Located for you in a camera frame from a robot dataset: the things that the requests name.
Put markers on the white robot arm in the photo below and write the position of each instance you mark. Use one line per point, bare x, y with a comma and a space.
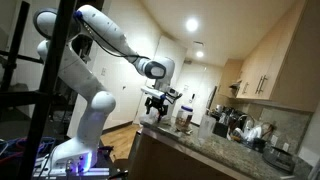
79, 154

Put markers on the black metal frame stand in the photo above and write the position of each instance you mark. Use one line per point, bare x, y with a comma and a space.
41, 98

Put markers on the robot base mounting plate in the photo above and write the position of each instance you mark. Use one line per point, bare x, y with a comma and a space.
82, 169

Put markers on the black toaster appliance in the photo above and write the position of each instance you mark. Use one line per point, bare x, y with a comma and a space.
279, 159

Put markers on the clear plastic blender cup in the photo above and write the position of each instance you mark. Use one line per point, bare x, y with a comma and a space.
206, 126

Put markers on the black coffee maker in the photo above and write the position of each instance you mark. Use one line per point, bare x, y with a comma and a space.
221, 127

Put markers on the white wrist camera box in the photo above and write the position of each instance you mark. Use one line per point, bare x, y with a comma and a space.
172, 93

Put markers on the wooden upper cabinets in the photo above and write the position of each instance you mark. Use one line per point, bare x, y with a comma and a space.
283, 70

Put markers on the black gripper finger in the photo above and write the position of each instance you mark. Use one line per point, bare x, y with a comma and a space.
160, 116
148, 109

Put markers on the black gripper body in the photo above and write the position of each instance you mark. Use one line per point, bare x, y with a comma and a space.
157, 104

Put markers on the clear jar with blue lid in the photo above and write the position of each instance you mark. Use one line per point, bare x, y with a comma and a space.
183, 118

